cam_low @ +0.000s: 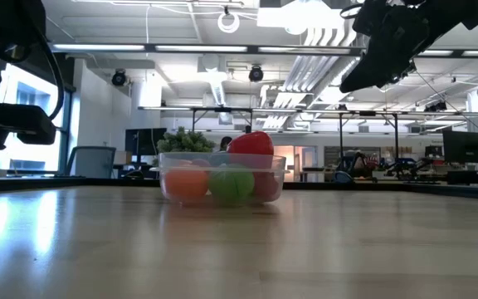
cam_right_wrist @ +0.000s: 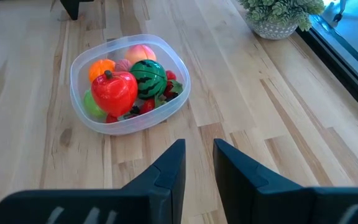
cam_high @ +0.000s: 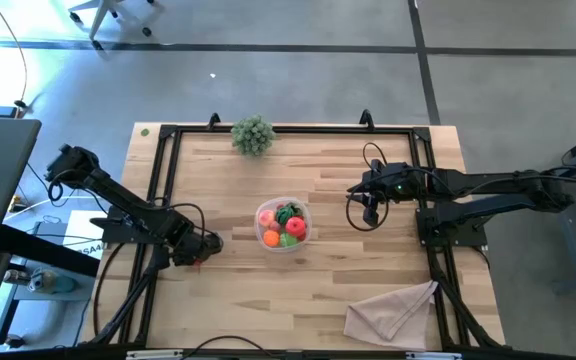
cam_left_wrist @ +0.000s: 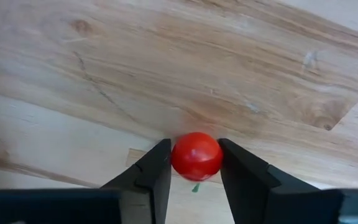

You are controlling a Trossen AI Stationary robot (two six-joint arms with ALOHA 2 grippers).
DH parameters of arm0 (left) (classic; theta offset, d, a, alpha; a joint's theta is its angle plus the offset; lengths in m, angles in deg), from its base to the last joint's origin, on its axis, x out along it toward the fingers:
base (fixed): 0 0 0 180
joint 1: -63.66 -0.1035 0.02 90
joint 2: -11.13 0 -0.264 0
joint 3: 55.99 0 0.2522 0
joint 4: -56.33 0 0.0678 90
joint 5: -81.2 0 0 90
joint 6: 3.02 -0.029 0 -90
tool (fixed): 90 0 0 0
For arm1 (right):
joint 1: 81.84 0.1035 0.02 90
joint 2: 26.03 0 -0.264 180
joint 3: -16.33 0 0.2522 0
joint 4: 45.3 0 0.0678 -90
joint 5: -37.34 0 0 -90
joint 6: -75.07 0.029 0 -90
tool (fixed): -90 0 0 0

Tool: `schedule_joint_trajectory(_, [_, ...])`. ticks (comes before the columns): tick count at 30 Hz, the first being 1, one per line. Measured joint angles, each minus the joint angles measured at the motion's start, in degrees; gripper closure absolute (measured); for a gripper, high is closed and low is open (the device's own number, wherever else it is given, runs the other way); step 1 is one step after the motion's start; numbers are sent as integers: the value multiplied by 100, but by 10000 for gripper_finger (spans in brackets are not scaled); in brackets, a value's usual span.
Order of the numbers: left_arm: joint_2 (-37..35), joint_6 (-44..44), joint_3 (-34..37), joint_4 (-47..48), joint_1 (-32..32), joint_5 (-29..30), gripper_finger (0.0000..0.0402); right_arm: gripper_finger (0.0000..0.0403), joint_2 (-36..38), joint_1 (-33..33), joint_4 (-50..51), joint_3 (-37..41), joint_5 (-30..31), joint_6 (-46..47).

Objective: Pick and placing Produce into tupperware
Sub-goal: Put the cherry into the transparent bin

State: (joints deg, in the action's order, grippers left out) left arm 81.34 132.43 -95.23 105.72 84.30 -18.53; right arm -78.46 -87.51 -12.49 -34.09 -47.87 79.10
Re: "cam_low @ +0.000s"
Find red strawberry pale green leaves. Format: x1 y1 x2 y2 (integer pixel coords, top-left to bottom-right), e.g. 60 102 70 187
253 170 281 201

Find orange toy mandarin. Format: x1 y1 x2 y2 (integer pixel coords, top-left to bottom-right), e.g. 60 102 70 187
163 164 210 201

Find clear plastic tupperware container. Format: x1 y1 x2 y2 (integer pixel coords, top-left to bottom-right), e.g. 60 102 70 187
158 152 288 205

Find white cable coil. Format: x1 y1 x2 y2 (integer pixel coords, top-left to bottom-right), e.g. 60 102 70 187
217 11 241 34

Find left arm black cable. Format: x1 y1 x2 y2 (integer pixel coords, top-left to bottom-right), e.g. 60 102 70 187
35 37 66 122

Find black computer monitor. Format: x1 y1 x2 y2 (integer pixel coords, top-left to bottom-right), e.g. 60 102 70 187
124 127 168 161
441 130 478 165

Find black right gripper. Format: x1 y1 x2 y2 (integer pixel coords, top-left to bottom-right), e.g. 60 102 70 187
339 3 431 95

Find long ceiling light bar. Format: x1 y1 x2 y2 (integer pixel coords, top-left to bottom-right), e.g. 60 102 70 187
50 41 478 58

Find black background rig frame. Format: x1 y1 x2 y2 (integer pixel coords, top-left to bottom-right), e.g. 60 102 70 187
191 105 400 167

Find red toy tomato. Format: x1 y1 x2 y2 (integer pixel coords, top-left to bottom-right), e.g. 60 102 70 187
226 130 275 171

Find green toy cabbage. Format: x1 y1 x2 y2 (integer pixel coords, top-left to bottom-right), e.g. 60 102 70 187
208 163 256 205

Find gray office chair white base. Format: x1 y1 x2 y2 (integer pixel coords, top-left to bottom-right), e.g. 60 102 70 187
65 145 118 179

